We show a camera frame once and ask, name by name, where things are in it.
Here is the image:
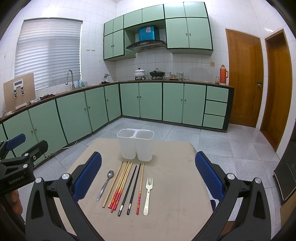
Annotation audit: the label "metal spoon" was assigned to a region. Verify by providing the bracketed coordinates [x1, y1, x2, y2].
[96, 170, 114, 201]

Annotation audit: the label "black chopstick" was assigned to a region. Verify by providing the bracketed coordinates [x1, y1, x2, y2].
[126, 164, 141, 215]
[117, 165, 137, 216]

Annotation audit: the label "white plastic fork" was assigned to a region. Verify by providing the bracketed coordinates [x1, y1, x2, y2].
[143, 178, 153, 216]

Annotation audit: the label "chrome kitchen faucet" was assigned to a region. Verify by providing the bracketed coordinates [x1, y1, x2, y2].
[65, 69, 76, 90]

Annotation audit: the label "green lower kitchen cabinets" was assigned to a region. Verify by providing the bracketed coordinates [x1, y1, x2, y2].
[1, 81, 234, 158]

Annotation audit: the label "person's left hand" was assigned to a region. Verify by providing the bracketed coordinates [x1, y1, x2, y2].
[6, 190, 23, 215]

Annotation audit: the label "brown cardboard board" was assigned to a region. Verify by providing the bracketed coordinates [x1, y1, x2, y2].
[3, 73, 36, 112]

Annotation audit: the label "black appliance on floor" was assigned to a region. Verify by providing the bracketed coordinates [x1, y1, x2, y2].
[274, 149, 295, 204]

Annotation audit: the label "white double utensil holder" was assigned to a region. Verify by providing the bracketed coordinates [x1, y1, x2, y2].
[117, 128, 154, 162]

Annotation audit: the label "white window blinds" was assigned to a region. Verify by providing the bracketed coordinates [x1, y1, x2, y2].
[14, 18, 82, 90]

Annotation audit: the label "wooden door right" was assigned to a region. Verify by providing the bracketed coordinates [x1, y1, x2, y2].
[260, 29, 292, 151]

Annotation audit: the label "wooden door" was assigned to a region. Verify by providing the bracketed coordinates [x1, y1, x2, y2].
[260, 29, 292, 151]
[226, 29, 263, 127]

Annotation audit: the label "white enamel pot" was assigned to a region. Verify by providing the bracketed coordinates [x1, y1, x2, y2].
[134, 68, 145, 79]

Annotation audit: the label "small glass jar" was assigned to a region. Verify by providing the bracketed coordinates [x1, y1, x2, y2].
[215, 76, 220, 84]

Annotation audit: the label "black wok with lid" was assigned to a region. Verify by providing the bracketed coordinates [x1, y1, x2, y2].
[149, 68, 165, 78]

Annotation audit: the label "orange thermos flask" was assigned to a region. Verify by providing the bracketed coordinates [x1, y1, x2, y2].
[219, 65, 228, 84]

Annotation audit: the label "black range hood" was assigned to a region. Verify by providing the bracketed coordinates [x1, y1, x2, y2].
[126, 40, 167, 52]

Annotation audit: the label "patterned ceramic jar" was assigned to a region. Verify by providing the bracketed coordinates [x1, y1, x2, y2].
[176, 72, 184, 80]

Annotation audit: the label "blue box on hood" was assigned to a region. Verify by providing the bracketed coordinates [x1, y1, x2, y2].
[138, 26, 160, 41]

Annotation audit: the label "wooden door left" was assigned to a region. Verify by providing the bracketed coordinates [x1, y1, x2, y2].
[226, 29, 263, 127]

